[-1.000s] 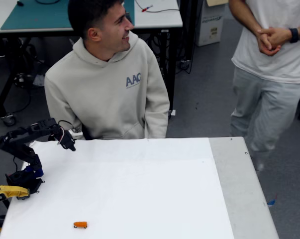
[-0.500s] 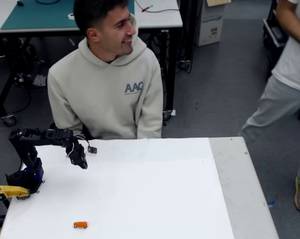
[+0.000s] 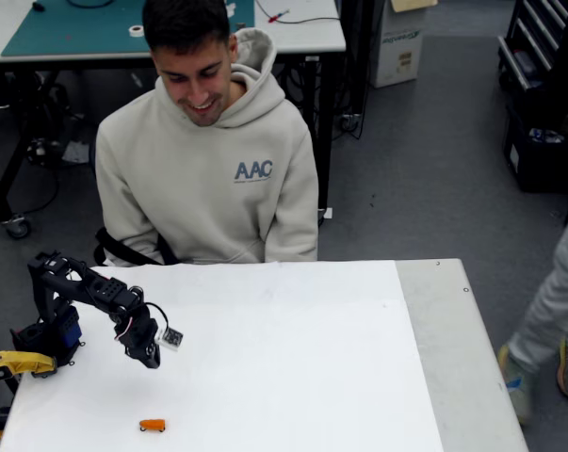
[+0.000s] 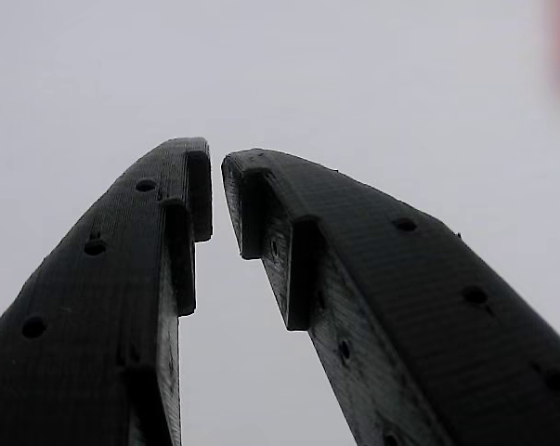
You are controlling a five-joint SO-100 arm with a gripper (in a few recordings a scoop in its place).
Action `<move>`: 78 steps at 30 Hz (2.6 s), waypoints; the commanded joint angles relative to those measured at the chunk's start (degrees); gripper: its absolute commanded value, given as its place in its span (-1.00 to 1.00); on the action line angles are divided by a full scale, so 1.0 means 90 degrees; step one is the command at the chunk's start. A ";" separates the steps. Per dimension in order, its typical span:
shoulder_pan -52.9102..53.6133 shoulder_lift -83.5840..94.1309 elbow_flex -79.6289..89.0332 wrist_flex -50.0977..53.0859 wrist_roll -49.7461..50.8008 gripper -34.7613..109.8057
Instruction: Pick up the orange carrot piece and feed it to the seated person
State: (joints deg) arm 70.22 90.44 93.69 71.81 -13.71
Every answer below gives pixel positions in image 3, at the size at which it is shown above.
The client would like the black office chair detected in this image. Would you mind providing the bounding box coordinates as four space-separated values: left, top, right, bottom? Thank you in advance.
93 227 181 267

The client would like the large white paper sheet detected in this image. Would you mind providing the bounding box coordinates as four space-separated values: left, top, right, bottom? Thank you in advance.
0 259 445 452

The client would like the man in beige hoodie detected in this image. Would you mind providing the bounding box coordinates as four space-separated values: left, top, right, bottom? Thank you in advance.
94 0 320 265

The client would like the white crumpled cloth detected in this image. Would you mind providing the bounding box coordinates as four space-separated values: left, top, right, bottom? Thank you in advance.
61 139 92 165

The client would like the green cutting mat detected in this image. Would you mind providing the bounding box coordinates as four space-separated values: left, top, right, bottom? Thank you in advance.
0 0 256 57

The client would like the white cardboard box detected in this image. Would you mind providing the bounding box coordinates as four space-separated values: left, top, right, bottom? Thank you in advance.
370 0 439 89

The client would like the person in grey trousers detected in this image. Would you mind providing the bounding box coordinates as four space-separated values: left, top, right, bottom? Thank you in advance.
497 187 568 425

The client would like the black storage bin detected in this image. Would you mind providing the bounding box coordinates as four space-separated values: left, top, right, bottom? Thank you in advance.
502 101 568 194

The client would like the black tool cart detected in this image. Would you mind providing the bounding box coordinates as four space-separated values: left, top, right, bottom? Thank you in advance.
496 0 568 95

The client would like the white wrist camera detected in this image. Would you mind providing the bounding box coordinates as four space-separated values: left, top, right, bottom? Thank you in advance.
154 328 185 352

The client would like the black camera cable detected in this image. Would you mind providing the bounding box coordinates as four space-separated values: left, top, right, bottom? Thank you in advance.
146 302 171 331

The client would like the white workbench black frame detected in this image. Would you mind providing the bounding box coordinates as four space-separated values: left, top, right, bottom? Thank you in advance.
0 0 349 239

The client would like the thin bench cable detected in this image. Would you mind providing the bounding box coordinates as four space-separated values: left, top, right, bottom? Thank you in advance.
254 0 341 27

